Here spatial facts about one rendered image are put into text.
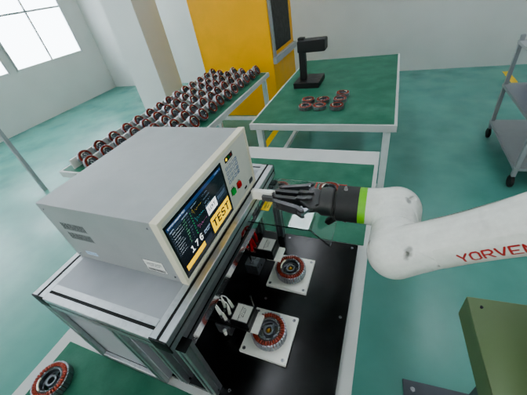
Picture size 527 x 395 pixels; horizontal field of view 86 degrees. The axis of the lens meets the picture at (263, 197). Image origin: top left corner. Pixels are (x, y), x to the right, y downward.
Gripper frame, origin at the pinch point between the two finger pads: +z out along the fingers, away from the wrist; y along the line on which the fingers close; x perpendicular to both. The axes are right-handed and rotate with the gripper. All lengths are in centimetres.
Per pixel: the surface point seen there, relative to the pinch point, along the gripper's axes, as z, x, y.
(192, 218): 9.6, 6.8, -19.4
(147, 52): 276, -6, 276
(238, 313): 5.5, -31.0, -20.9
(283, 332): -8.3, -36.3, -20.5
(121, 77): 606, -92, 510
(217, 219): 9.6, -1.1, -11.0
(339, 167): -9, -43, 82
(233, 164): 9.7, 7.2, 3.4
